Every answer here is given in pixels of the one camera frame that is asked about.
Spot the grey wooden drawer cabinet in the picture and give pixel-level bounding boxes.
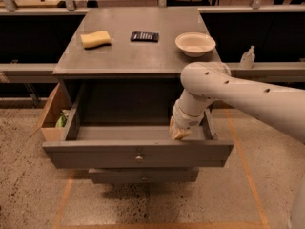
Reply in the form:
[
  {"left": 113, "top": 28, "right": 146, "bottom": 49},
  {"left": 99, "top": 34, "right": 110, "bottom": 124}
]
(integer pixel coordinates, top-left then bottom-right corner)
[{"left": 44, "top": 8, "right": 232, "bottom": 170}]

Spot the grey metal railing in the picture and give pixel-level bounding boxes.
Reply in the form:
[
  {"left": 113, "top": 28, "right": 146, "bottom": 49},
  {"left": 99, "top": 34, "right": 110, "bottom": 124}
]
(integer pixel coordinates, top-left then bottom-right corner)
[{"left": 1, "top": 0, "right": 304, "bottom": 83}]

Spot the green packet in box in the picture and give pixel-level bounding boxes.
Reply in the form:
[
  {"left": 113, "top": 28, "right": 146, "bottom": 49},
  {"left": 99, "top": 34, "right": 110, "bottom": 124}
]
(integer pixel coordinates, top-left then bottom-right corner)
[{"left": 55, "top": 110, "right": 70, "bottom": 128}]

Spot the grey drawer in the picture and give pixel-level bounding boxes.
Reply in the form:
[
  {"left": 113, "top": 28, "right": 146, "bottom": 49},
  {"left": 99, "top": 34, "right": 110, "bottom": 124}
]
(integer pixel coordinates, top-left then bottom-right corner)
[
  {"left": 89, "top": 167, "right": 199, "bottom": 184},
  {"left": 43, "top": 81, "right": 234, "bottom": 169}
]

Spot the clear sanitizer pump bottle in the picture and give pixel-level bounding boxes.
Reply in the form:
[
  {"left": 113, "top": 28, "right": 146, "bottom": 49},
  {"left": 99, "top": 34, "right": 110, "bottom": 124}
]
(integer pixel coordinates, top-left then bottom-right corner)
[{"left": 239, "top": 46, "right": 255, "bottom": 69}]

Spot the grey bottom drawer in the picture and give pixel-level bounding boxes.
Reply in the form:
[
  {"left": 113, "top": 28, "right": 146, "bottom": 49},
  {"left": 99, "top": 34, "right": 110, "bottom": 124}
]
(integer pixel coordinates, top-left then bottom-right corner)
[{"left": 89, "top": 167, "right": 199, "bottom": 184}]

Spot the yellow sponge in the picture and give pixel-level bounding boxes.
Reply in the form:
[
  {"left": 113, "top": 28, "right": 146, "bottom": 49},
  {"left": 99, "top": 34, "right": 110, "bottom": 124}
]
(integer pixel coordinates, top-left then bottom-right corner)
[{"left": 80, "top": 31, "right": 111, "bottom": 49}]

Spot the brown cardboard box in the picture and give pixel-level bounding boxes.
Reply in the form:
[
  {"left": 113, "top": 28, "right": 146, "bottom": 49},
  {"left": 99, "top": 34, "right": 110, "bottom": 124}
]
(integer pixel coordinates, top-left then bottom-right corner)
[{"left": 30, "top": 84, "right": 71, "bottom": 141}]

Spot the black snack packet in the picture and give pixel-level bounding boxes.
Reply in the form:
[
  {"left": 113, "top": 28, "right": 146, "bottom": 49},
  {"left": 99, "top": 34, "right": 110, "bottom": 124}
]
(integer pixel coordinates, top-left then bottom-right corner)
[{"left": 131, "top": 31, "right": 159, "bottom": 42}]

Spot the grey top drawer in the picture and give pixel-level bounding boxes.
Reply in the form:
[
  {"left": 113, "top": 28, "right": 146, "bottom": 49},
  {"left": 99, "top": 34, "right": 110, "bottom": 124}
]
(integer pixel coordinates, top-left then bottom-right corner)
[{"left": 43, "top": 81, "right": 234, "bottom": 169}]

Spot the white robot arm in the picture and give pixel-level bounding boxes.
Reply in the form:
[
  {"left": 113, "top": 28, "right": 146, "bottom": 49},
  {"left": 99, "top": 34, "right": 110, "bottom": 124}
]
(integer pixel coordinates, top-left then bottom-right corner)
[{"left": 169, "top": 62, "right": 305, "bottom": 142}]

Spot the white bowl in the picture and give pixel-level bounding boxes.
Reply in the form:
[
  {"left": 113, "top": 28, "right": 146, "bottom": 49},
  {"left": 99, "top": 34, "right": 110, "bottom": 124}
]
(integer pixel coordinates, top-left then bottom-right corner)
[{"left": 175, "top": 32, "right": 216, "bottom": 57}]

